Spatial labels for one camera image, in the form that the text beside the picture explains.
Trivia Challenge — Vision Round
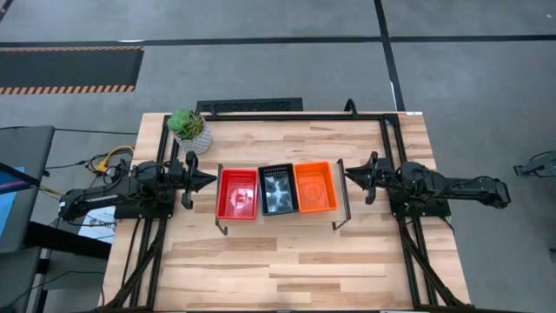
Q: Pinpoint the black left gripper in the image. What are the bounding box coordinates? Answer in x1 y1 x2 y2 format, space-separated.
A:
169 150 218 210

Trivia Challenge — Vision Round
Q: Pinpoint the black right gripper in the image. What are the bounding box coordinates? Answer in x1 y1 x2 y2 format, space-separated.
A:
345 150 399 205

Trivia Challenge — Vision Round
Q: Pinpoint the large red plastic basket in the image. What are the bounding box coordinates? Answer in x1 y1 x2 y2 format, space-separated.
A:
215 168 260 221

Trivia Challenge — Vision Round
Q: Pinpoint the orange plastic basket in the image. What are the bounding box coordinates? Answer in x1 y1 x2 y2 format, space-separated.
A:
294 161 339 215

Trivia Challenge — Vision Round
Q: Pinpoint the black plastic basket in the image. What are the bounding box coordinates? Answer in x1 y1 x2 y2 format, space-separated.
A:
257 163 301 217

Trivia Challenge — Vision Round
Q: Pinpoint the succulent plant in patterned pot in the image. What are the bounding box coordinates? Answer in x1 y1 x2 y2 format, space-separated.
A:
166 109 215 155

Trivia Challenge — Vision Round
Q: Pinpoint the white printed paper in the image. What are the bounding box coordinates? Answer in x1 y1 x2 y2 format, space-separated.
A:
77 204 117 244

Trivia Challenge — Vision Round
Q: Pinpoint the black stand base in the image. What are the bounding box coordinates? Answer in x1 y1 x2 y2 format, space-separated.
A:
23 220 112 261

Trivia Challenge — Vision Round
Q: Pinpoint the black hazard striped floor mat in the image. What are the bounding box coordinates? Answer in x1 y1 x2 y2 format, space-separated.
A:
0 45 146 96

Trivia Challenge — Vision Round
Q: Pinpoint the black device on floor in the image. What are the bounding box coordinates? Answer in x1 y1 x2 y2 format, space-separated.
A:
513 150 556 178

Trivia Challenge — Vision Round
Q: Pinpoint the blue sheet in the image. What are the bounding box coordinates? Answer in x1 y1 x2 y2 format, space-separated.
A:
0 166 26 239

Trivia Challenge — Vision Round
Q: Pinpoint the yellow cable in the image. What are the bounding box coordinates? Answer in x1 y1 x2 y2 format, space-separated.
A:
96 144 136 174

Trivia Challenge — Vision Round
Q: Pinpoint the black floor cable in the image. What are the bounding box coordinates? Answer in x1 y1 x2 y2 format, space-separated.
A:
54 127 139 136

